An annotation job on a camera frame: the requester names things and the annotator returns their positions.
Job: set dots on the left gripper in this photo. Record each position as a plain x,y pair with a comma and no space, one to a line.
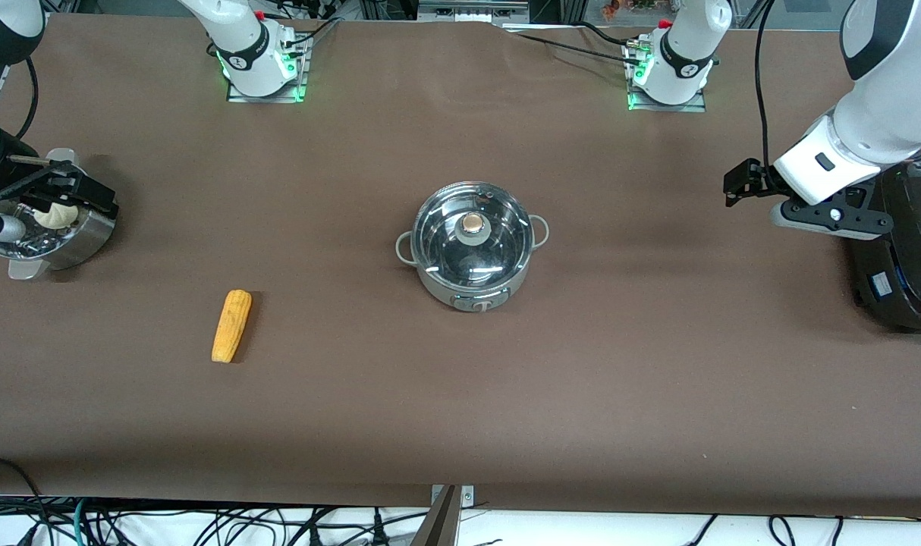
756,180

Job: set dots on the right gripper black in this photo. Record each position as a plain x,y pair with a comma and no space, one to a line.
26,184

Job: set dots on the yellow corn cob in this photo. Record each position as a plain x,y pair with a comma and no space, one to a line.
231,326

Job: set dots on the glass pot lid with knob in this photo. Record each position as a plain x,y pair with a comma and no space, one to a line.
500,231

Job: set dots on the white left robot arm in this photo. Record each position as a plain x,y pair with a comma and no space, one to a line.
897,83

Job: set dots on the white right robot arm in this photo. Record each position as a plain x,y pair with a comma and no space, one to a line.
248,45

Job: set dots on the grey steel pot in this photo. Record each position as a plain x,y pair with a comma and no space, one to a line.
439,292

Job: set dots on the cream steamed bun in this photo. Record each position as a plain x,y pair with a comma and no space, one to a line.
55,216

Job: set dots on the round metal bowl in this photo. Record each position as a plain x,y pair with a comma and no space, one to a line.
77,239

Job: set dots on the black round appliance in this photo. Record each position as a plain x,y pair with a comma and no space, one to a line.
908,265

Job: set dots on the brown table cover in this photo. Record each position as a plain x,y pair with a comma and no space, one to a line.
460,402

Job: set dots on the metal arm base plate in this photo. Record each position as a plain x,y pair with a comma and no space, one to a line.
696,106
237,96

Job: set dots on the grey metal frame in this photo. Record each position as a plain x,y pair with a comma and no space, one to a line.
472,10

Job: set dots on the metal table bracket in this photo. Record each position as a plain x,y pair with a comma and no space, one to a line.
451,516

